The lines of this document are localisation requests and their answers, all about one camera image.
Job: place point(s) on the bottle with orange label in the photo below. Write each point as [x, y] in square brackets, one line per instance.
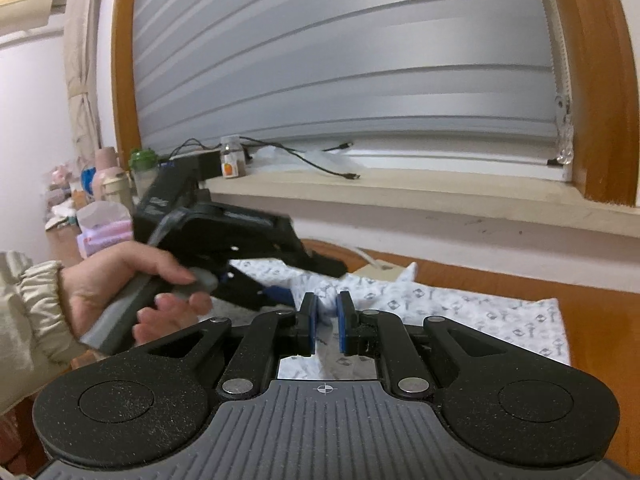
[231, 160]

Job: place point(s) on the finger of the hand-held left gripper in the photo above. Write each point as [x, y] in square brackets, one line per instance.
[277, 295]
[325, 266]

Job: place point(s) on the person's left hand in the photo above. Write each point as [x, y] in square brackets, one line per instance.
[110, 270]

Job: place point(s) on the grey window blind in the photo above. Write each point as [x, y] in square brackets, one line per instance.
[350, 50]

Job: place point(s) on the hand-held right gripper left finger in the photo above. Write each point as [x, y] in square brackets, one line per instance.
[311, 327]

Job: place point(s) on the black box with blue label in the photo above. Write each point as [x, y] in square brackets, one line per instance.
[195, 167]

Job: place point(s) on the white patterned pants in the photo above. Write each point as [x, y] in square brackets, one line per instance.
[475, 315]

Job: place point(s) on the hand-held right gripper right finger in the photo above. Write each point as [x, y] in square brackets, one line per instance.
[342, 327]

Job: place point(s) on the white power strip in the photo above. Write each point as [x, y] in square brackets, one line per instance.
[380, 265]

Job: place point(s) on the pink tissue packet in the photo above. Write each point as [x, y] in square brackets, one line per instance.
[105, 232]

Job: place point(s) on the beige curtain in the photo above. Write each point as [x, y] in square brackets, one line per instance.
[82, 60]

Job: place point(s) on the wooden window frame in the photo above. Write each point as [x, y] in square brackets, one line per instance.
[600, 85]

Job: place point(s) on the green-lidded bottle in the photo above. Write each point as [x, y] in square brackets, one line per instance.
[144, 170]

